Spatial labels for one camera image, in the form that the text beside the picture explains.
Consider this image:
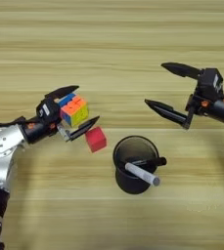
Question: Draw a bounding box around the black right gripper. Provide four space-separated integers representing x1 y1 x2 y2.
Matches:
144 62 224 131

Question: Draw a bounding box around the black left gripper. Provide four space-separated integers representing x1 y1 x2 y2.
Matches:
18 85 101 145

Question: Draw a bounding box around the multicolour puzzle cube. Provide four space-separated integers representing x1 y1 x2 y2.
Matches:
56 93 90 128

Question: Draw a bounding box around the red cube block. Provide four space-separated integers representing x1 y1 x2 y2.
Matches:
84 126 108 154

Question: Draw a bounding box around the white marker with black cap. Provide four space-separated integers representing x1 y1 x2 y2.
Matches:
124 161 161 188

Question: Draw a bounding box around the labelled black box left gripper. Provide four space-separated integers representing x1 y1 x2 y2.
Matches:
35 97 63 123

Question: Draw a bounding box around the labelled black box gripper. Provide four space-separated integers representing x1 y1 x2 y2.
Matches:
196 67 224 102
35 97 63 123

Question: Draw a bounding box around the labelled black box right gripper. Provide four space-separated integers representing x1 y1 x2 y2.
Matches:
196 67 224 102

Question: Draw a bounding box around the black mesh pen cup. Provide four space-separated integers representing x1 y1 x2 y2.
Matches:
112 135 160 195

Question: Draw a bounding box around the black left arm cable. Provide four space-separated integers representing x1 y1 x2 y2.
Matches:
0 116 28 129

